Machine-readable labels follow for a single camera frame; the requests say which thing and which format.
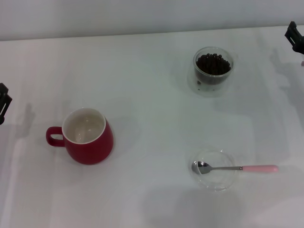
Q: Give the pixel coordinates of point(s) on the red ceramic mug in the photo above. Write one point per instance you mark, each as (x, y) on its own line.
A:
(90, 152)

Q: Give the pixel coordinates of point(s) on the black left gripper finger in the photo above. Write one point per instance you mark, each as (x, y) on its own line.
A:
(3, 91)

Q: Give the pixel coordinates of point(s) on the clear glass saucer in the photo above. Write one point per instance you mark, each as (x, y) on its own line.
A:
(221, 183)

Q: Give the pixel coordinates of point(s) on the pile of coffee beans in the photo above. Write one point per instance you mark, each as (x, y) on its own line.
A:
(212, 64)

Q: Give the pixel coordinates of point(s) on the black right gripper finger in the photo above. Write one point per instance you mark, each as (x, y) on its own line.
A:
(292, 28)

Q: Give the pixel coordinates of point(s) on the clear double-wall glass cup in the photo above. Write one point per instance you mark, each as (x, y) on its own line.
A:
(202, 91)

